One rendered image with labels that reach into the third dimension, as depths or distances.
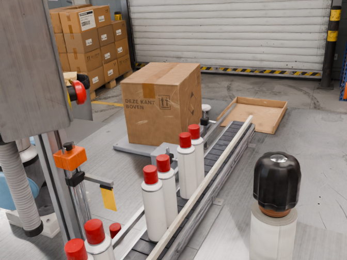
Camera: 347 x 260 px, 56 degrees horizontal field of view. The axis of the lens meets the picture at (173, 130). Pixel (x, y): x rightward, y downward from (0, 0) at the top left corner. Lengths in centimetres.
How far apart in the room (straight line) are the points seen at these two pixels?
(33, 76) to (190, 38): 478
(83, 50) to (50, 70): 386
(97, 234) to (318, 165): 88
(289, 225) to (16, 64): 51
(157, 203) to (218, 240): 18
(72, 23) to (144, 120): 317
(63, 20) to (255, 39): 260
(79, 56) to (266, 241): 396
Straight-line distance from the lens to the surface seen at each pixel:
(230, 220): 91
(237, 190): 110
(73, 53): 445
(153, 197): 76
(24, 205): 62
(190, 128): 92
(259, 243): 68
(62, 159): 63
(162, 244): 81
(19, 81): 48
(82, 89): 52
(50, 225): 101
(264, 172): 58
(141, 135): 133
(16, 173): 59
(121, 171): 123
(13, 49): 47
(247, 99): 175
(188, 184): 94
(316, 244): 88
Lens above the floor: 148
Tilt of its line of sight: 26 degrees down
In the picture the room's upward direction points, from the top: 4 degrees counter-clockwise
